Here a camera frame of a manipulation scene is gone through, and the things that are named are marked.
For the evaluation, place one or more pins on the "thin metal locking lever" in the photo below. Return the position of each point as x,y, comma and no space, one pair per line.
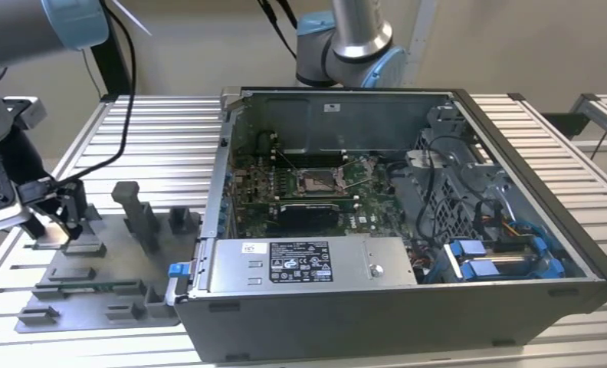
286,159

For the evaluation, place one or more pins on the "green motherboard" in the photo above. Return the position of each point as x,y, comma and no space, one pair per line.
374,218

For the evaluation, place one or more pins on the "green RAM stick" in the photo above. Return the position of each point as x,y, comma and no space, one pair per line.
85,286

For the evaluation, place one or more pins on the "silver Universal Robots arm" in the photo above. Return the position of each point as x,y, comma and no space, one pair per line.
17,30

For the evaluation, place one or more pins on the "black upright post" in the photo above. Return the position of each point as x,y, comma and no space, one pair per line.
111,73

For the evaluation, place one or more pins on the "blue disk carrier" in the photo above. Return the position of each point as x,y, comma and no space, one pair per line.
481,269
548,260
467,247

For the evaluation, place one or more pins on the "CPU socket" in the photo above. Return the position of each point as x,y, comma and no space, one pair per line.
317,182

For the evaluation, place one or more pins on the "black RAM slot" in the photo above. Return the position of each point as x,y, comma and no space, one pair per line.
308,161
308,154
318,197

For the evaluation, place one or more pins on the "grey perforated disk bay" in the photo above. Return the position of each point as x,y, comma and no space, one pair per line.
445,207

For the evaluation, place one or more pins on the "grey parts rack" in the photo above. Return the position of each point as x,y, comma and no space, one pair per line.
114,245

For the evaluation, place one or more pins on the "dark grey PC case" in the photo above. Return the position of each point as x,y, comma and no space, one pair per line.
333,326

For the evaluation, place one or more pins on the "black expansion card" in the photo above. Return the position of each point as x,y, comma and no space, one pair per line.
308,216

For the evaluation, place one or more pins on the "blue case latch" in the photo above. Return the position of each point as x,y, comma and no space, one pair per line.
177,269

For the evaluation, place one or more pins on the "silver power supply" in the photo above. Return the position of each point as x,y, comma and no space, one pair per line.
232,268

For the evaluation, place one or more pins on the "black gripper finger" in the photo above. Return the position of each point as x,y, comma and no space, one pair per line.
33,226
75,207

